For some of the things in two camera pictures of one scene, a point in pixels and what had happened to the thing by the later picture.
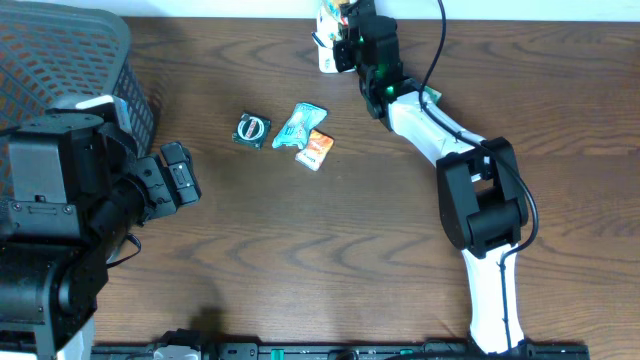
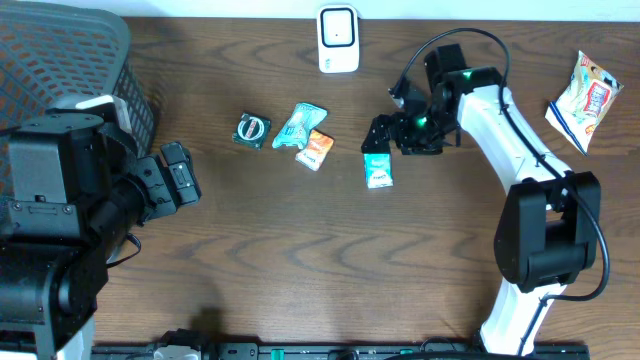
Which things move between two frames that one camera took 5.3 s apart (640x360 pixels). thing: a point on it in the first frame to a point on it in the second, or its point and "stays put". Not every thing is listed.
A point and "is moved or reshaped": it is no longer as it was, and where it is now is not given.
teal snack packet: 296,130 stays put
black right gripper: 339,45 to 403,138
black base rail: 235,351 stays put
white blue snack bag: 328,19 to 584,102
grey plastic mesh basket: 52,54 stays put
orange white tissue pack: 317,150 stays put
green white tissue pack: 436,95 is moved or reshaped
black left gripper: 163,182 stays put
